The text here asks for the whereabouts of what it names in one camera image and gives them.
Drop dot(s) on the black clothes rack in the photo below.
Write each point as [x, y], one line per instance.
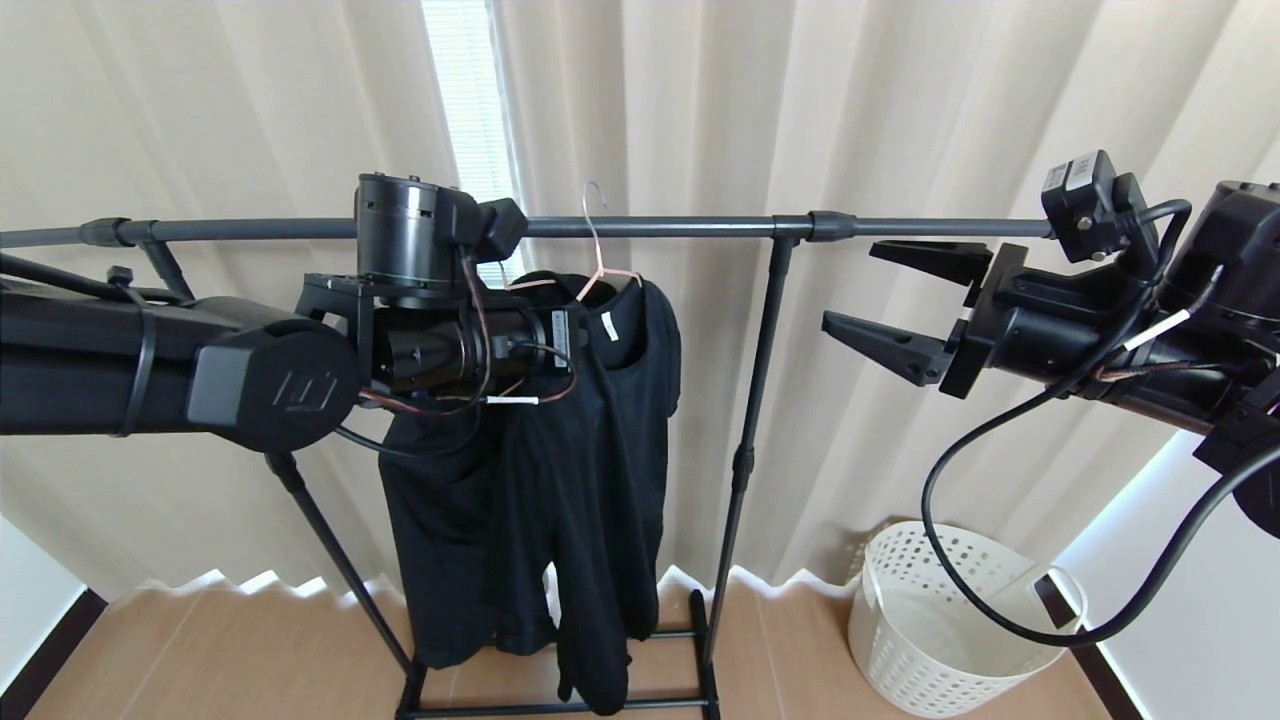
[700, 227]

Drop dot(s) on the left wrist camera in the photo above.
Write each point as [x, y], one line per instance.
[500, 228]

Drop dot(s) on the window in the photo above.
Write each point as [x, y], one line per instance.
[470, 100]

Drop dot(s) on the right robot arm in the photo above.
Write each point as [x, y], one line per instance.
[1230, 260]

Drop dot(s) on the pink clothes hanger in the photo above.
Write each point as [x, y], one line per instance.
[530, 284]
[597, 250]

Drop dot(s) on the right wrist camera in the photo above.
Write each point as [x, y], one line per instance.
[1085, 205]

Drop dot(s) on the white laundry basket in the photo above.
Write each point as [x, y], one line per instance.
[900, 660]

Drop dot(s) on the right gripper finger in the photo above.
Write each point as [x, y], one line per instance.
[900, 350]
[950, 260]

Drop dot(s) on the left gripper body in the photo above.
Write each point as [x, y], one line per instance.
[440, 350]

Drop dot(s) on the black t-shirt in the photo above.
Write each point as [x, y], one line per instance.
[610, 500]

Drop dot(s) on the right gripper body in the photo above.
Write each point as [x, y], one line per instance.
[1040, 330]

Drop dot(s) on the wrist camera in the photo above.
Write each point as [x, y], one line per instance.
[500, 228]
[1085, 205]

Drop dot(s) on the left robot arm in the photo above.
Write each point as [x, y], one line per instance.
[150, 370]

